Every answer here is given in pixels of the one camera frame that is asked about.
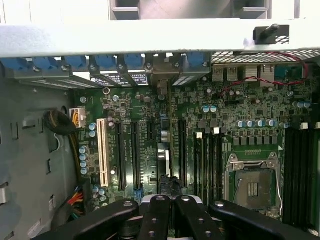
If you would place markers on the CPU socket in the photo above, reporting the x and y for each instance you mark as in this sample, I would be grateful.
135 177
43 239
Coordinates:
252 185

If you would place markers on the white expansion slot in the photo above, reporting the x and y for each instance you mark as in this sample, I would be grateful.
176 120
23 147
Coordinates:
103 150

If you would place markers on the green motherboard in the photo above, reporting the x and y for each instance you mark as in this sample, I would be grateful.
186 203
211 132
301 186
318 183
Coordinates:
200 100

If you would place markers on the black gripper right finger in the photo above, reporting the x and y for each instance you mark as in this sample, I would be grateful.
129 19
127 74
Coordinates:
237 220

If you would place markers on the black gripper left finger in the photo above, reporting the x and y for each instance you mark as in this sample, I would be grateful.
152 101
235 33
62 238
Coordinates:
107 220

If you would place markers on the black expansion slot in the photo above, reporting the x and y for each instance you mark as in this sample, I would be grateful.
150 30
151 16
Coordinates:
183 150

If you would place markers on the grey parts rack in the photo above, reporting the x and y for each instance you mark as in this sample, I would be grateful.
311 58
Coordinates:
190 8

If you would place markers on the open black PC case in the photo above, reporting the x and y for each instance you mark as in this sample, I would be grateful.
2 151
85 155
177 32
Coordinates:
125 37

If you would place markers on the white power connector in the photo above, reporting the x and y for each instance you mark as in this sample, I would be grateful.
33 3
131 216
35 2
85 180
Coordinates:
77 117

